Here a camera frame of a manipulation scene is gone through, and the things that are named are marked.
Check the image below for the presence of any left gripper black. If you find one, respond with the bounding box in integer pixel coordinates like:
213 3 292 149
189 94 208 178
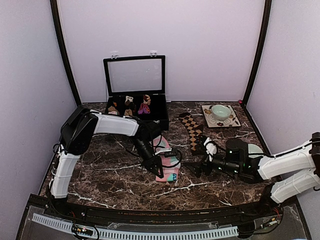
131 137 163 179

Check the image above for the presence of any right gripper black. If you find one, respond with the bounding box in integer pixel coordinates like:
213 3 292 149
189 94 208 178
183 152 242 179

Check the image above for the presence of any pink mint patterned sock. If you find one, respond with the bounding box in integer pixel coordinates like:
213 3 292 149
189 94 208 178
152 135 182 183

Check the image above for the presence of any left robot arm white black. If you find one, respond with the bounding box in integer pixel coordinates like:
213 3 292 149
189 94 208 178
49 105 164 218

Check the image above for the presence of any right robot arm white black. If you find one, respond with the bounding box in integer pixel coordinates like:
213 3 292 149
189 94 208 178
184 132 320 217

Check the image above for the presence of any brown argyle sock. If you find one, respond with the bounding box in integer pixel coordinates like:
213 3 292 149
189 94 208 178
178 112 204 154

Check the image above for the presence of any square floral ceramic plate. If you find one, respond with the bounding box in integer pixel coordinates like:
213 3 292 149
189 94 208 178
201 104 241 128

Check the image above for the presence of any celadon bowl on plate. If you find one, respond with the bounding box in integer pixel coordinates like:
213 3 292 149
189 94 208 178
210 104 231 121

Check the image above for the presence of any celadon bowl on table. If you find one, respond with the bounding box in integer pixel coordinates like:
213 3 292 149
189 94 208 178
248 143 264 158

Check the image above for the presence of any rolled purple orange sock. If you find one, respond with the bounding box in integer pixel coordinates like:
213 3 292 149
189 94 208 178
137 103 151 115

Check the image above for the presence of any rolled tan sock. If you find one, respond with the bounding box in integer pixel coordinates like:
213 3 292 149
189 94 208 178
124 109 134 116

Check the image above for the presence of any rolled cream brown sock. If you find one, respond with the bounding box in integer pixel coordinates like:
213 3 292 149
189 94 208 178
143 94 151 105

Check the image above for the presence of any rolled pink white sock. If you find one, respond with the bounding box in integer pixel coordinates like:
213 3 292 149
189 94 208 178
108 111 118 115

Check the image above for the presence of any rolled white brown sock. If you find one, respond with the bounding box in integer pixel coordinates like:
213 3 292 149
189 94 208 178
124 96 134 106

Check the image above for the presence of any rolled brown orange sock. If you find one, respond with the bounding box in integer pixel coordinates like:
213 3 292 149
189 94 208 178
106 101 119 114

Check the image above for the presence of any black glass-lid storage box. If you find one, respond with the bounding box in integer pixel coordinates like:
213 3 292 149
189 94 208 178
103 55 169 131

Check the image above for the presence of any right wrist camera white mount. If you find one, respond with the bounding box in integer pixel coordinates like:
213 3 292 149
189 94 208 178
203 137 218 162

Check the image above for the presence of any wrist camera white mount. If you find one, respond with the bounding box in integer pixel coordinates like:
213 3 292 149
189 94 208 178
203 137 218 162
159 148 179 158

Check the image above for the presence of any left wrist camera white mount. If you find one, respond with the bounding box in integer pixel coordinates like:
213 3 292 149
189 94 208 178
159 148 179 158

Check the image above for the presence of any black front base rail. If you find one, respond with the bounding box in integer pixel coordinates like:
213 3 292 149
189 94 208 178
27 192 298 226

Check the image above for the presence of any right black frame post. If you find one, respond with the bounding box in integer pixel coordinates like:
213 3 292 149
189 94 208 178
242 0 272 106

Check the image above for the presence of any black frame post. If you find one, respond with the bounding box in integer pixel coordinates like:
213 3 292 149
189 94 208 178
242 0 272 106
49 0 82 106

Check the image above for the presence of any white slotted cable duct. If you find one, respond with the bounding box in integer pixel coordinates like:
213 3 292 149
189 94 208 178
31 213 239 240

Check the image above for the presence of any left black frame post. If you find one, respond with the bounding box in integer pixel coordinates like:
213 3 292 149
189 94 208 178
49 0 82 106

